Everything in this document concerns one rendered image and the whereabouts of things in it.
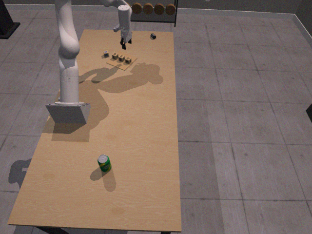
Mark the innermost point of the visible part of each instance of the tan block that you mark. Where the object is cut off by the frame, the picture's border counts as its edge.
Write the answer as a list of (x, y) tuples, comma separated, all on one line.
[(115, 55), (121, 58), (106, 54), (128, 60)]

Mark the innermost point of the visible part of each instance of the tan mat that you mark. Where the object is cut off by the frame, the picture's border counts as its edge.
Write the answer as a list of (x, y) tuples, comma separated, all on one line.
[(120, 64)]

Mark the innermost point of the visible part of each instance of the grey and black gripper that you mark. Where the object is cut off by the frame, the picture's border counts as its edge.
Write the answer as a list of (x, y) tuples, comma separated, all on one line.
[(126, 36)]

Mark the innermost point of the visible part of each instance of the green drink can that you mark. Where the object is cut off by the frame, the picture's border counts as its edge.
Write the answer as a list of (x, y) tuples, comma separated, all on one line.
[(104, 163)]

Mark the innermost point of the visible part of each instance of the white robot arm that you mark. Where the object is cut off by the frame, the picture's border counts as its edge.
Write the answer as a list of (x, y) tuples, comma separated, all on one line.
[(69, 46)]

